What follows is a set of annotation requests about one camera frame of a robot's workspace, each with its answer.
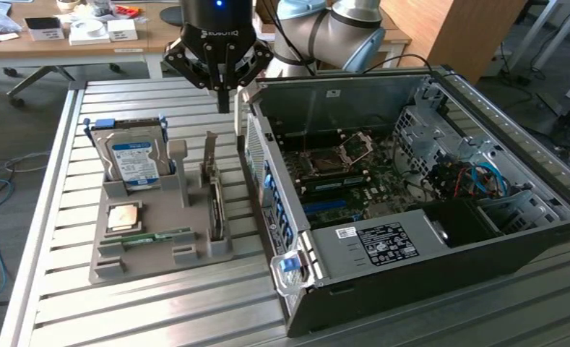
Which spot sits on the small white box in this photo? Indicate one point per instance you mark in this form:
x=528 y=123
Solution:
x=123 y=32

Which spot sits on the white card red print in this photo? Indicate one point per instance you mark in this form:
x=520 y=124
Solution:
x=1 y=37

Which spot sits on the green motherboard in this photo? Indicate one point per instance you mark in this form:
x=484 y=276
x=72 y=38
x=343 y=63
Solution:
x=381 y=188

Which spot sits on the silver disk bay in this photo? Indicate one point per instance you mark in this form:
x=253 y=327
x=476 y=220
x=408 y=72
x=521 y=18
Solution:
x=521 y=206

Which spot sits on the CPU socket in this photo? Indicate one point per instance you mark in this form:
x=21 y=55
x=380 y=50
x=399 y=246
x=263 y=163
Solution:
x=324 y=162

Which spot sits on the silver drive cage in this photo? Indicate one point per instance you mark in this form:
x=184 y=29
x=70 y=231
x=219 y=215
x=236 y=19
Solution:
x=420 y=141

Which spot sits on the hard disk in blue caddy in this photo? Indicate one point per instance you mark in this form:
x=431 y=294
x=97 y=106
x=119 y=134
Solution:
x=131 y=159

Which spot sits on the red orange object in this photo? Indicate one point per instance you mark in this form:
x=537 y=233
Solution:
x=128 y=11

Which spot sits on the white box black top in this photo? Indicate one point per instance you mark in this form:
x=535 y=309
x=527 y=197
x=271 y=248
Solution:
x=44 y=32

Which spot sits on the beige tape roll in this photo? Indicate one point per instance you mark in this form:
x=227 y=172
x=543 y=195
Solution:
x=61 y=6

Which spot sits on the grey parts rack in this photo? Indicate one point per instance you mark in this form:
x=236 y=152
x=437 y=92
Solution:
x=169 y=224

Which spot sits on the white tape roll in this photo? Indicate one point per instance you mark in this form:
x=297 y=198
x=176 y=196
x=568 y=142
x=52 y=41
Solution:
x=97 y=30

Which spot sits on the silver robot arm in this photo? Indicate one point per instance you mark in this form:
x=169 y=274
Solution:
x=315 y=32

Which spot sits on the black open PC case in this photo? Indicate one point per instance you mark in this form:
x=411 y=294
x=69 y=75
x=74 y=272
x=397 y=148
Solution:
x=411 y=300

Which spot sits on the wooden cabinet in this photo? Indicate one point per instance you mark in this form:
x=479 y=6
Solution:
x=459 y=36

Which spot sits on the grey power supply unit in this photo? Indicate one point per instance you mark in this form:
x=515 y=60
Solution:
x=333 y=253

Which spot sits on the brown cardboard box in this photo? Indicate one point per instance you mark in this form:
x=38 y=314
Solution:
x=265 y=12

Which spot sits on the dark RAM stick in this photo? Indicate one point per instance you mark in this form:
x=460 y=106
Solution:
x=339 y=183

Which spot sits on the wooden desk white frame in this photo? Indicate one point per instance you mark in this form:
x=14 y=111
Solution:
x=156 y=36
x=49 y=50

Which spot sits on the green RAM stick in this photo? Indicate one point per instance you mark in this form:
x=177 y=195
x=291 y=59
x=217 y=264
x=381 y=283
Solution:
x=145 y=238

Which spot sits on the graphics card with metal bracket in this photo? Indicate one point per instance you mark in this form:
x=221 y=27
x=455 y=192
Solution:
x=216 y=209

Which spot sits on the blue case latch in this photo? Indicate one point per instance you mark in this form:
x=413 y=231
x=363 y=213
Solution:
x=288 y=264

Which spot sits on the black lamp base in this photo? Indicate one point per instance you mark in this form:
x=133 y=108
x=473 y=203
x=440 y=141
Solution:
x=172 y=16

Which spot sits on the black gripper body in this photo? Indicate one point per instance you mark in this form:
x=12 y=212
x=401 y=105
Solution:
x=217 y=21

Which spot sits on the long expansion slot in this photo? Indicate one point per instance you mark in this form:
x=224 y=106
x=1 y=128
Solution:
x=325 y=206

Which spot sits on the flat white box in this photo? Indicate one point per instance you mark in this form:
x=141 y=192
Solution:
x=89 y=40

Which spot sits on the CPU chip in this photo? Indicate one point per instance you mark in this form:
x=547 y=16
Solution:
x=123 y=217

